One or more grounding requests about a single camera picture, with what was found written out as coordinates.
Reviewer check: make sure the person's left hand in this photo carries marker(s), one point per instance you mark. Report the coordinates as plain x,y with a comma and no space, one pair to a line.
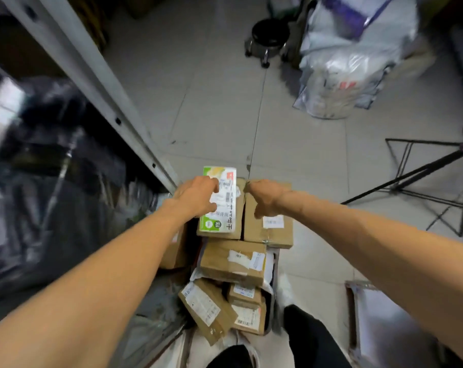
195,197

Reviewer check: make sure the person's right hand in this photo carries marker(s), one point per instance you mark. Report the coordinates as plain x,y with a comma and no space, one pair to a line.
271,197

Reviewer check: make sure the cardboard box black swirl logo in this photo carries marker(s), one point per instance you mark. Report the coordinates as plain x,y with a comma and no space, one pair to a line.
241,210

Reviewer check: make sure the green and white carton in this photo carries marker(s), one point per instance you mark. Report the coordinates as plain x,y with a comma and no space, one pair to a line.
227,212

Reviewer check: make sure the cardboard box green printed tape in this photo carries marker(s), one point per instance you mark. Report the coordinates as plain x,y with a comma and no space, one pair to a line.
269,235

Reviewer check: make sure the small taped cardboard parcel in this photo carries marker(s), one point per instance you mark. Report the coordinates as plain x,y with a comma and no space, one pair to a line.
212,260

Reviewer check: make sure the white mailer bag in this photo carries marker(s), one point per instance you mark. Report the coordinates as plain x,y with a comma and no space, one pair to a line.
269,272

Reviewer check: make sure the cardboard box with black handwriting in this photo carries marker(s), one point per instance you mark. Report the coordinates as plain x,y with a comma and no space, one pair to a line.
250,318

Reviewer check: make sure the person's right forearm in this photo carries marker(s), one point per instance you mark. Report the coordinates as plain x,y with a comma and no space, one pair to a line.
400,264

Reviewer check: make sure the person's left forearm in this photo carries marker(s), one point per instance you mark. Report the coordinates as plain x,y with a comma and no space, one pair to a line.
82,295

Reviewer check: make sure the labelled cardboard box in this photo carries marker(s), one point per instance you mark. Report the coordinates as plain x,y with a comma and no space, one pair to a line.
174,249

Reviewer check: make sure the grey metal shelf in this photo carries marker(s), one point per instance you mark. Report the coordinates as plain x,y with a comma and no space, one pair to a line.
93,91

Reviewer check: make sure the person's right leg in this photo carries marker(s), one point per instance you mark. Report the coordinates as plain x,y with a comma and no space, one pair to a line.
312,341

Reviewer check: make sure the person's leg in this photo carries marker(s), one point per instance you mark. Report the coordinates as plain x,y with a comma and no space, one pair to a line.
312,341
231,358

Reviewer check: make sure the black plastic bag parcel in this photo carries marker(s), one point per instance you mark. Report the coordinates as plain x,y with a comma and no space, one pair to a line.
43,187

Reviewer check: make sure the person's left leg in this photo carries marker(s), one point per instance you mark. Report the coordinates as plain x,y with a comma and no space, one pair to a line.
231,358

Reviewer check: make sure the white right shoe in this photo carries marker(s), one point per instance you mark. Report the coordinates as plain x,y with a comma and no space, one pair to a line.
285,298

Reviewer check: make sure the white shoe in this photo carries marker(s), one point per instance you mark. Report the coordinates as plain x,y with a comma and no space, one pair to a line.
244,339
285,298

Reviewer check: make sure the black light stand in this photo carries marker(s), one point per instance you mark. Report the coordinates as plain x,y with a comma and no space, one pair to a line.
407,176

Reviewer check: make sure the white left shoe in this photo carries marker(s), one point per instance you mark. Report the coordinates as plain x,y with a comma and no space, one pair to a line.
244,339

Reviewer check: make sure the heap of white plastic bags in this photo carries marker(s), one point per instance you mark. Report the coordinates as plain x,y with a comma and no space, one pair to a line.
350,53

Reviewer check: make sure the low grey metal rack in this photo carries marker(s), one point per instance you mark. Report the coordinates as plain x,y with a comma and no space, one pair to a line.
380,325

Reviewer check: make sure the yellow striped brown bundle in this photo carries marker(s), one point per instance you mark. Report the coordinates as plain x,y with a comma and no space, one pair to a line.
89,19

